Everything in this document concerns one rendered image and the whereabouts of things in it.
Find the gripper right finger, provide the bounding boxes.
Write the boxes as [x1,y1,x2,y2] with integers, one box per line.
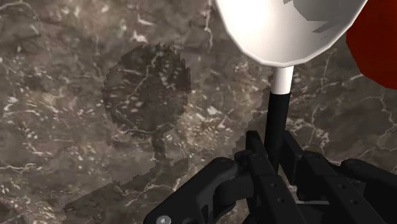
[280,130,397,224]

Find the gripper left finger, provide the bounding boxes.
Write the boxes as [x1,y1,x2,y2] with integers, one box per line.
[143,130,306,224]

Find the white ladle with black handle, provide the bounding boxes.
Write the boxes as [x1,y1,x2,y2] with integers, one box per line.
[214,0,369,174]

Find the red round object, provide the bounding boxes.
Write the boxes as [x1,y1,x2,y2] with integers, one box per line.
[345,0,397,90]

